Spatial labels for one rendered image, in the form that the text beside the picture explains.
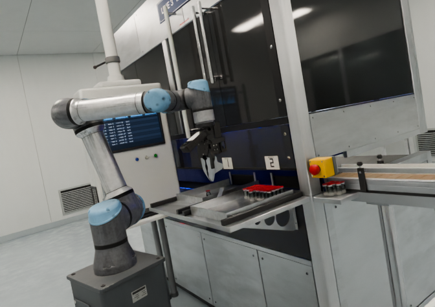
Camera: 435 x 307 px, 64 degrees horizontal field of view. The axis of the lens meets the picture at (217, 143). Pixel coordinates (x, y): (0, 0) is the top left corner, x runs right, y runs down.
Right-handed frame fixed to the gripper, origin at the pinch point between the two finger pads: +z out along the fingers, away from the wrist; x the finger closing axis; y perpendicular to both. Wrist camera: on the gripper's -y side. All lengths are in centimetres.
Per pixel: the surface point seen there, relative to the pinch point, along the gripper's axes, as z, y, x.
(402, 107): -11, 116, -12
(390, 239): 35, 53, -33
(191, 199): 14.3, 11.8, 38.8
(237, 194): 14.1, 25.6, 20.3
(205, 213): 14.3, 0.9, 9.1
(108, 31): -84, 7, 95
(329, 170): 5.4, 39.5, -20.9
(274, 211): 16.6, 18.9, -10.2
